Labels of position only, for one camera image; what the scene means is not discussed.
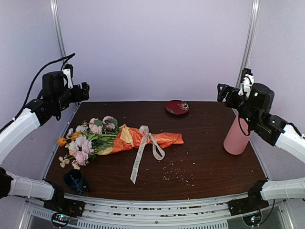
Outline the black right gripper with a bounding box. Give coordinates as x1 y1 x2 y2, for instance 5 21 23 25
217 83 257 127

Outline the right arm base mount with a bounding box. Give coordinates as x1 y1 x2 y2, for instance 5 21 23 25
228 197 269 228

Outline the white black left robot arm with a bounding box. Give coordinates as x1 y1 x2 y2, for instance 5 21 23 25
0 82 90 212

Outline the orange flower bouquet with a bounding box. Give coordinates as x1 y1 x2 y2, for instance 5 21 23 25
57 116 184 170

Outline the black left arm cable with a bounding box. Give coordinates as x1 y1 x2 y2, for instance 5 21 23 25
22 52 76 110

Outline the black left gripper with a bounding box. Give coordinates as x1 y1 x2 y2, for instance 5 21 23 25
54 82 89 111

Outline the left aluminium frame post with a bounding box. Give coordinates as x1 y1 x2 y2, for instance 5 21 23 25
50 0 66 57

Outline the pink cylindrical vase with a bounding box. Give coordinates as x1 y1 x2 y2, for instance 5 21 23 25
224 116 250 155

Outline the grey printed ribbon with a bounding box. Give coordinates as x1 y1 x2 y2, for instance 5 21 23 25
130 125 165 185

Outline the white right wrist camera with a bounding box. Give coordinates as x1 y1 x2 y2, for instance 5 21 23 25
239 68 254 97

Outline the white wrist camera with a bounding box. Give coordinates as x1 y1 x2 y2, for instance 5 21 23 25
239 68 254 97
62 64 73 89

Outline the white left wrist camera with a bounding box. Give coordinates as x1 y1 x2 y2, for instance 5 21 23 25
62 64 73 89

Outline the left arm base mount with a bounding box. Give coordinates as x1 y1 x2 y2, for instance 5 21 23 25
43 188 85 229

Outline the dark blue cup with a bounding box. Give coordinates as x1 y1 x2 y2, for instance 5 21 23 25
63 169 88 195

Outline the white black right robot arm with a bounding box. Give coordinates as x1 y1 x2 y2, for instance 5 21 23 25
217 83 305 211

